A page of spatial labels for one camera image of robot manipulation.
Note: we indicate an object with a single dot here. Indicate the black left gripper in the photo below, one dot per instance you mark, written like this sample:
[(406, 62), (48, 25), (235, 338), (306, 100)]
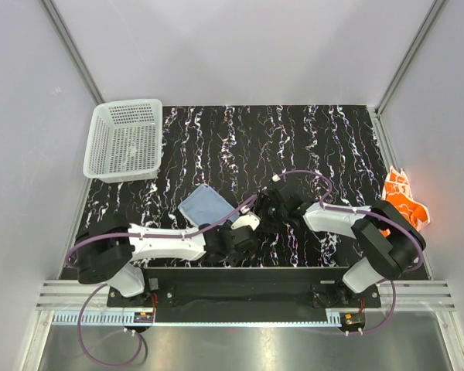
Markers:
[(227, 226)]

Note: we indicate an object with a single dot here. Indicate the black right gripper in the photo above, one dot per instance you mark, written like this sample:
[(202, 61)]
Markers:
[(263, 202)]

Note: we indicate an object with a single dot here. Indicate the blue white bear towel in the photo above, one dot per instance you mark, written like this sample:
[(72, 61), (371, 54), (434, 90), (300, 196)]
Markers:
[(204, 206)]

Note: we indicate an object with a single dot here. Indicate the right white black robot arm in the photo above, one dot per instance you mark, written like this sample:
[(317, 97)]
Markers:
[(390, 244)]

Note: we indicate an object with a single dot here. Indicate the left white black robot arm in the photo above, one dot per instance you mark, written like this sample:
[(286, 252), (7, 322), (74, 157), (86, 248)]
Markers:
[(104, 252)]

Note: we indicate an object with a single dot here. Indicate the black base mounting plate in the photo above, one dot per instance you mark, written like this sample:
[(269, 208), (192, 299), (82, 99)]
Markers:
[(241, 295)]

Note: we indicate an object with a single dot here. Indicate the orange white crumpled towel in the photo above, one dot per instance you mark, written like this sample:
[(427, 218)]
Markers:
[(397, 191)]

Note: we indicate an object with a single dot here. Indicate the white perforated plastic basket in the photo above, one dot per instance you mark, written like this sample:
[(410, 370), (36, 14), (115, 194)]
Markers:
[(124, 142)]

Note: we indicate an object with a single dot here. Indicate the aluminium rail frame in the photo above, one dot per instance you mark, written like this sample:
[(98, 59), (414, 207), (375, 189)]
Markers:
[(71, 303)]

